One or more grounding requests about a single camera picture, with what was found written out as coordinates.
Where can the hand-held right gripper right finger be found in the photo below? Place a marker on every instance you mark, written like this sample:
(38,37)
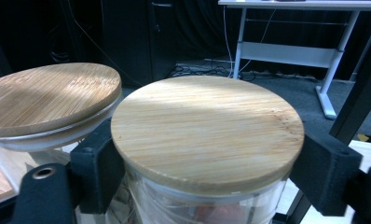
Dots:
(323,174)

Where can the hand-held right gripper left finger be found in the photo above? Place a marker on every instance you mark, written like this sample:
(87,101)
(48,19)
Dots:
(96,171)

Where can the clear glass jar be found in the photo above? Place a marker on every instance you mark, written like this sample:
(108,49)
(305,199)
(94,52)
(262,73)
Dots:
(174,205)
(50,142)

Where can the round wooden jar lid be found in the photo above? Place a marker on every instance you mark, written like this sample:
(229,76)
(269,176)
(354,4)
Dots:
(205,130)
(50,96)

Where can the white desk with metal legs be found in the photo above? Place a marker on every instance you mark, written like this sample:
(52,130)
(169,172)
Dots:
(286,53)

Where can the black cabinet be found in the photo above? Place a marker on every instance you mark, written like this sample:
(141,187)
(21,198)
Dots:
(127,40)

